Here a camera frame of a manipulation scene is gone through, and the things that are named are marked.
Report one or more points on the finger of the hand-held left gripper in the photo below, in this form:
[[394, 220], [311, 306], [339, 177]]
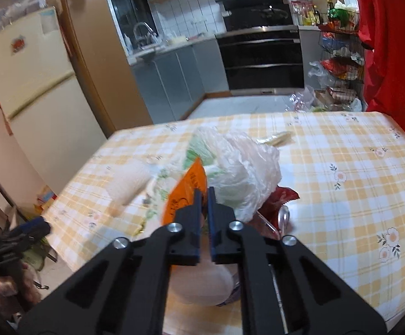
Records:
[[31, 226]]

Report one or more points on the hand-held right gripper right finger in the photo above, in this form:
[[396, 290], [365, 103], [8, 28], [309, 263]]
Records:
[[211, 230]]

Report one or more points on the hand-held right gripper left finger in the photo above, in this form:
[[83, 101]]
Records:
[[198, 223]]

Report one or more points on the orange snack packet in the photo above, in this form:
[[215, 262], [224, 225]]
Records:
[[183, 195]]

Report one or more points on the white plastic bag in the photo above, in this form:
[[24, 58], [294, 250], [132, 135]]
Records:
[[244, 174]]

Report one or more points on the red snack wrapper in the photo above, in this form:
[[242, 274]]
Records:
[[281, 195]]

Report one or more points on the silver mesh scrubbing pad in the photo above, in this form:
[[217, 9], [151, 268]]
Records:
[[127, 181]]

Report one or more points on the colourful small box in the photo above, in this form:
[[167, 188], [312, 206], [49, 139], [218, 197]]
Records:
[[45, 199]]

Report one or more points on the green printed wrapper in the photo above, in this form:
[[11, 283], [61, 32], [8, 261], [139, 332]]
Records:
[[197, 150]]

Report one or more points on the crushed red soda can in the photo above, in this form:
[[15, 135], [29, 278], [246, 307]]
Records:
[[283, 216]]

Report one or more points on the cream plastic packet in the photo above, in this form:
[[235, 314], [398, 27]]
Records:
[[275, 138]]

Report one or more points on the yellow checked floral tablecloth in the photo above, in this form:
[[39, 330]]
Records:
[[345, 199]]

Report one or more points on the cream refrigerator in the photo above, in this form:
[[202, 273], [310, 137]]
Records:
[[38, 83]]

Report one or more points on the grey kitchen base cabinets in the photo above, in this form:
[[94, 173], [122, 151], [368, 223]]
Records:
[[174, 76]]

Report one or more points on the clear plastic bag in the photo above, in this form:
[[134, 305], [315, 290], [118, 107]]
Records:
[[303, 99], [317, 73]]

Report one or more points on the black built-in oven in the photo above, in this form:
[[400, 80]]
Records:
[[262, 56]]

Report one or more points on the red fridge magnet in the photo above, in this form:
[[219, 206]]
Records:
[[18, 44]]

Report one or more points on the red hanging cloth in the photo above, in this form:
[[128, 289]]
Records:
[[387, 49]]

